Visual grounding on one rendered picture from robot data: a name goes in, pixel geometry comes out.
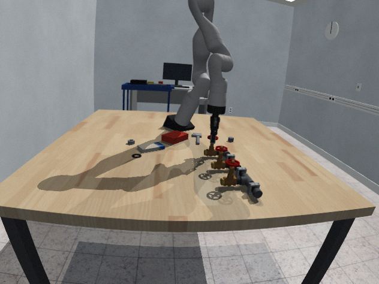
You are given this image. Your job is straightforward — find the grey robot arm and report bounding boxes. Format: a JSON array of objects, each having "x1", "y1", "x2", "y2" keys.
[{"x1": 175, "y1": 0, "x2": 233, "y2": 126}]

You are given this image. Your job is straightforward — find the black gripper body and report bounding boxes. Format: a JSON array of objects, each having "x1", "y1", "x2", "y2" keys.
[{"x1": 207, "y1": 105, "x2": 225, "y2": 121}]

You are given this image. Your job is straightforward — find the grey flat bar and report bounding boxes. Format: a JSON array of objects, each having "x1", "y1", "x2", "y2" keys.
[{"x1": 192, "y1": 133, "x2": 201, "y2": 144}]

